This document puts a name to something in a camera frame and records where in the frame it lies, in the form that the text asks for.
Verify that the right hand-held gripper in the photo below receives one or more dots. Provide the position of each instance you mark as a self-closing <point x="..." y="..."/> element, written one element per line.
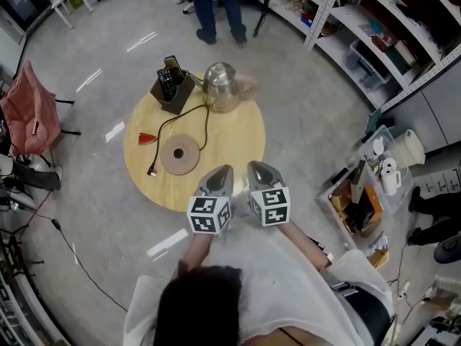
<point x="272" y="207"/>

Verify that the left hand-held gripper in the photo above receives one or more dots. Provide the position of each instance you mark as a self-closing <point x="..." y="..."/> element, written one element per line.
<point x="207" y="215"/>

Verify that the stainless steel kettle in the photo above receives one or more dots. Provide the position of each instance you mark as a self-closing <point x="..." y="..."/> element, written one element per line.
<point x="221" y="92"/>

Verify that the person's right forearm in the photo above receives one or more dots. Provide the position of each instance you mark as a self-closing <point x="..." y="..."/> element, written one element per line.
<point x="306" y="243"/>

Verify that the person's left forearm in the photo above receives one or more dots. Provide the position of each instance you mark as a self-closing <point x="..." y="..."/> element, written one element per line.
<point x="200" y="251"/>

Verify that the white plastic jug with handle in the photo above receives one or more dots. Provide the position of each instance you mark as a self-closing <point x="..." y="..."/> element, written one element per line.
<point x="390" y="182"/>

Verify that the round wooden table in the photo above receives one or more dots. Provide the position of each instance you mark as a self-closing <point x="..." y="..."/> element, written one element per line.
<point x="230" y="139"/>

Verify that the clear bin of brown boxes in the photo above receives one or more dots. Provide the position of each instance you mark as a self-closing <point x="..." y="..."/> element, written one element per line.
<point x="326" y="200"/>

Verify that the red watermelon slice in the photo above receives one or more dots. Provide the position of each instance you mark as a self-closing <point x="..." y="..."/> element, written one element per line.
<point x="146" y="139"/>

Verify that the brown remote holder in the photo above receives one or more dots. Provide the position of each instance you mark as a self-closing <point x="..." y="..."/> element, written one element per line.
<point x="178" y="99"/>

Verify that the black remote control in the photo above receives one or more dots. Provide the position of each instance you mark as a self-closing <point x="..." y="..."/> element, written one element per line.
<point x="166" y="83"/>

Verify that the person's white shirt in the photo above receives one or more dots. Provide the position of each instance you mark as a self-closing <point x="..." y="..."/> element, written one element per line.
<point x="281" y="294"/>

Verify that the white round appliance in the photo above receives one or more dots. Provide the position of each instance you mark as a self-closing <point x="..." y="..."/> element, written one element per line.
<point x="378" y="146"/>

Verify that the teal notebook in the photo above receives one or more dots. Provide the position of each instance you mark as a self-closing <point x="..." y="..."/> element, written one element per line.
<point x="374" y="119"/>

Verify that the gold smartphone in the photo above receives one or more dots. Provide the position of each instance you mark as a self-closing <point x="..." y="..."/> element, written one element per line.
<point x="173" y="63"/>

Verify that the white plastic basket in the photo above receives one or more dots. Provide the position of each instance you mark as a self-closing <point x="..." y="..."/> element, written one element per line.
<point x="378" y="261"/>

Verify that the cream plastic bucket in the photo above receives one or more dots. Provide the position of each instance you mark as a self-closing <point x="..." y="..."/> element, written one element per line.
<point x="410" y="150"/>

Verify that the clear lidded storage box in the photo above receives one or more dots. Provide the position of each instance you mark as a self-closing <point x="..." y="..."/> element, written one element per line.
<point x="367" y="67"/>

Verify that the black tripod stand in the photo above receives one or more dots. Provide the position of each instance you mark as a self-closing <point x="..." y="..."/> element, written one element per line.
<point x="261" y="13"/>

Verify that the white drawer cabinet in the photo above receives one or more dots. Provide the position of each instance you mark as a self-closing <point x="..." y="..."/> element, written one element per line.
<point x="439" y="184"/>

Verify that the white metal shelf unit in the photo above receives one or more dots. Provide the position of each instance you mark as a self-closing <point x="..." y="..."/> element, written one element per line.
<point x="324" y="5"/>

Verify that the grey metal cabinet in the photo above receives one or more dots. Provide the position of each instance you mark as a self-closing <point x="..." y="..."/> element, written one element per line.
<point x="443" y="121"/>

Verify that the grey oval shell device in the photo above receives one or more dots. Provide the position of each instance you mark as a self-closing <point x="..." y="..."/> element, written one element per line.
<point x="448" y="251"/>

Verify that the pink folding chair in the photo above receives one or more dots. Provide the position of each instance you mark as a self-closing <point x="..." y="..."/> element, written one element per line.
<point x="29" y="110"/>

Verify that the green crate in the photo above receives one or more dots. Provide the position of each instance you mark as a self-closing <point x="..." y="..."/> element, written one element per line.
<point x="75" y="1"/>

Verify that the black double door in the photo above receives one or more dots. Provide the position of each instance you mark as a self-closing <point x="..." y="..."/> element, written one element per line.
<point x="21" y="2"/>

